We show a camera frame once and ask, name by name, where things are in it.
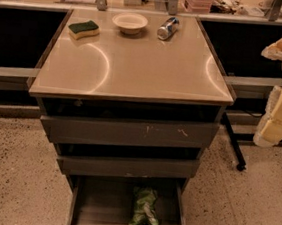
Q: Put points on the green rice chip bag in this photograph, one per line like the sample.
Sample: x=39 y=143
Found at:
x=144 y=207

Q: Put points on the middle grey drawer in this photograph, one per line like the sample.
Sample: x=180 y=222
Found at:
x=128 y=167

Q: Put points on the grey drawer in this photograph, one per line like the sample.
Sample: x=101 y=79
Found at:
x=109 y=200
x=128 y=167
x=110 y=131

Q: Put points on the grey drawer cabinet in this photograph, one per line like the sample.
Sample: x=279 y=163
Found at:
x=137 y=77

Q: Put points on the bottom grey drawer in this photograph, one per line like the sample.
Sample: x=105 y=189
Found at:
x=109 y=200

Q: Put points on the top grey drawer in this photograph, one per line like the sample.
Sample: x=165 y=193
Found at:
x=110 y=131

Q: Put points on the pink stacked containers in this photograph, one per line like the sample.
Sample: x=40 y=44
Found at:
x=197 y=6

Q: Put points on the silver drink can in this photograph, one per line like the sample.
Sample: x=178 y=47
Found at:
x=168 y=28

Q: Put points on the white paper bowl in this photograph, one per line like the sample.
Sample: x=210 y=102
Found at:
x=130 y=23

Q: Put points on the green yellow sponge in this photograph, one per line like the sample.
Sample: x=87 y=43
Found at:
x=83 y=29

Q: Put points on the black table leg frame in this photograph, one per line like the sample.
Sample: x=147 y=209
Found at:
x=235 y=139

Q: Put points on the metal shelf post right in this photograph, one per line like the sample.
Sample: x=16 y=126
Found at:
x=274 y=11

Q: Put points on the metal shelf post middle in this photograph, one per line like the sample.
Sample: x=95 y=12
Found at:
x=172 y=7

